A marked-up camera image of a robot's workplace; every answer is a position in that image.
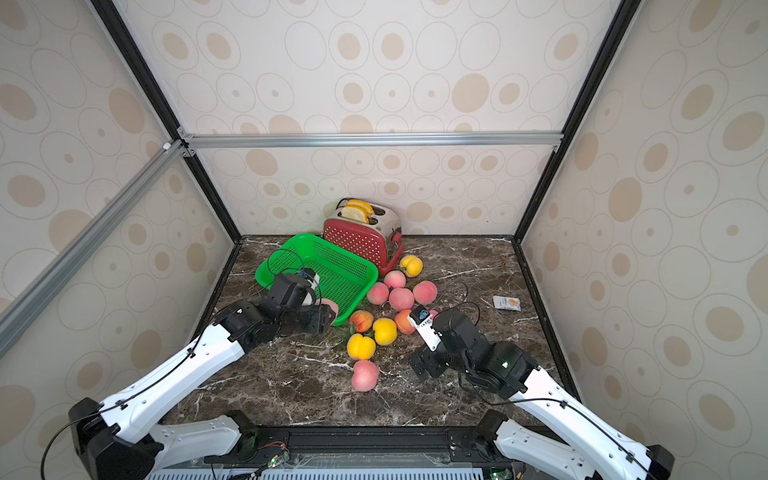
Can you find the black corner frame post right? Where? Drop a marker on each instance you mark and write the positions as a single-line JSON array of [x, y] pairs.
[[616, 31]]

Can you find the toast slice front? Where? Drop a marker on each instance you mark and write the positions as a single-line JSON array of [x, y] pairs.
[[354, 213]]

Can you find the pink peach left cluster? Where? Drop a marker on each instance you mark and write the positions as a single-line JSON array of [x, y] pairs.
[[378, 294]]

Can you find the aluminium rail back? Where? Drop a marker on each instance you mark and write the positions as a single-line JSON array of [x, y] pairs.
[[359, 140]]

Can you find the white drycake snack packet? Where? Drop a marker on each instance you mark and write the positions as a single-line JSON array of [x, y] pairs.
[[506, 303]]

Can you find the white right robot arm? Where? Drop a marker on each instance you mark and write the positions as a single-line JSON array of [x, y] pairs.
[[531, 419]]

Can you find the pink peach centre cluster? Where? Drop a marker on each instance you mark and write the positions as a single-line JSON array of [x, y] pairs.
[[401, 299]]

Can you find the aluminium rail left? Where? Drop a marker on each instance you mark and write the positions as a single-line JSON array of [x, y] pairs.
[[26, 308]]

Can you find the yellow peach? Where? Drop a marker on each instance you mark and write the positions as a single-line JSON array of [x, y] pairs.
[[411, 266], [385, 331], [360, 347]]

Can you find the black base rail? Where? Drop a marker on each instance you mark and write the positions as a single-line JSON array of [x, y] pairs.
[[462, 444]]

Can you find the black corner frame post left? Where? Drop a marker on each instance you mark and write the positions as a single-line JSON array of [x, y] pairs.
[[112, 20]]

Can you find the toast slice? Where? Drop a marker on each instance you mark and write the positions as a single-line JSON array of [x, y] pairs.
[[354, 213], [364, 206]]

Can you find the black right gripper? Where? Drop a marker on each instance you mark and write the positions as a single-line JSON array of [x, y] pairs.
[[429, 361]]

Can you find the pink peach right cluster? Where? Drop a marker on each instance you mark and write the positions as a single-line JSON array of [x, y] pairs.
[[425, 292]]

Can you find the toast slice back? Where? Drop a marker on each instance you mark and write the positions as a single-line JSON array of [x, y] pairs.
[[364, 206]]

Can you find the green plastic basket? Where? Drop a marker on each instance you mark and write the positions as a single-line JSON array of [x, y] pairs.
[[345, 278]]

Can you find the red orange peach with leaf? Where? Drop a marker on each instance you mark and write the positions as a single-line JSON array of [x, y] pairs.
[[362, 321]]

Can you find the red polka dot toaster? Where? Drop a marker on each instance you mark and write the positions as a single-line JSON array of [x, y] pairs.
[[379, 241]]

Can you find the aluminium rail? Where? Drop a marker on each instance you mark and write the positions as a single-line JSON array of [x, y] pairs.
[[26, 308], [359, 140]]

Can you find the pink peach front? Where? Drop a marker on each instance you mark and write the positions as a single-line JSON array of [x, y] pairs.
[[365, 376]]

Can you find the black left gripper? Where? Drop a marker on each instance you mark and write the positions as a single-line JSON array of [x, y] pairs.
[[322, 318]]

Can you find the black corner frame post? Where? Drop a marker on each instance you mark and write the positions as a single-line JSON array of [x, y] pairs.
[[616, 31], [112, 20]]

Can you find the yellow peach by toaster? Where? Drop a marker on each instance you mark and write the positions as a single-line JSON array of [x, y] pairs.
[[411, 266]]

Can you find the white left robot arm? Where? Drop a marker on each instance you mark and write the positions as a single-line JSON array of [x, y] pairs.
[[122, 437]]

